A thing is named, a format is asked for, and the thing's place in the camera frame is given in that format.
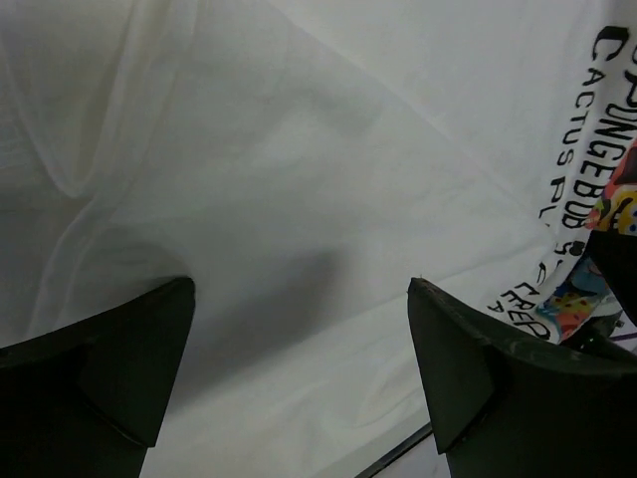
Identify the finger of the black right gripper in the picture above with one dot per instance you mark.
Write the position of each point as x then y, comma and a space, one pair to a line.
614, 255

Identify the white SpongeBob print t-shirt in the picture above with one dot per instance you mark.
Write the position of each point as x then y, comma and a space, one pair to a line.
301, 162

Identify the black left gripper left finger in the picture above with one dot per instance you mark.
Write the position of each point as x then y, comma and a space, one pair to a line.
88, 400

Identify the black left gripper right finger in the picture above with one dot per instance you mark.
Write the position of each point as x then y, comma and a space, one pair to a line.
503, 403

